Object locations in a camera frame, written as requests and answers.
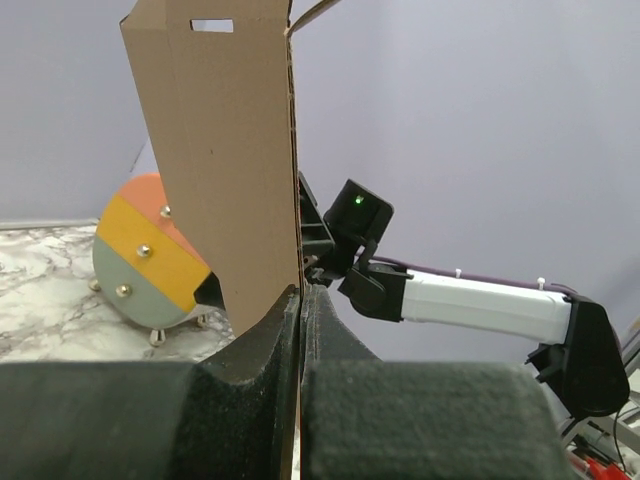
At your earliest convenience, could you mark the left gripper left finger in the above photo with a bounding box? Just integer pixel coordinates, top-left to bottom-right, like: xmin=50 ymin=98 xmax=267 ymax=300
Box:
xmin=1 ymin=286 xmax=300 ymax=479

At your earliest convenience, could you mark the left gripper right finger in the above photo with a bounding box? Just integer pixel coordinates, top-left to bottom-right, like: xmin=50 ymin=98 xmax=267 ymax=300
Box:
xmin=300 ymin=287 xmax=573 ymax=480

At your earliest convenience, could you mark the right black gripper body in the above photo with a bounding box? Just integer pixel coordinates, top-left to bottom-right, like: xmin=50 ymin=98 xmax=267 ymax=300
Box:
xmin=298 ymin=171 xmax=335 ymax=287

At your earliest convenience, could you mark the brown cardboard box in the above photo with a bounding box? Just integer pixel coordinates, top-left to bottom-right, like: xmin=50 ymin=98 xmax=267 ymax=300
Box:
xmin=120 ymin=1 xmax=329 ymax=479

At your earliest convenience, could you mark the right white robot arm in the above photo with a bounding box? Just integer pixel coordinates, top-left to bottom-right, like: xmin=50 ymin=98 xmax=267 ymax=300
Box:
xmin=298 ymin=176 xmax=631 ymax=420

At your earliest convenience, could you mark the cream cylinder with coloured face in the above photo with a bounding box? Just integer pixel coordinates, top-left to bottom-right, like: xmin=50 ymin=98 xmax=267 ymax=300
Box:
xmin=89 ymin=173 xmax=226 ymax=347

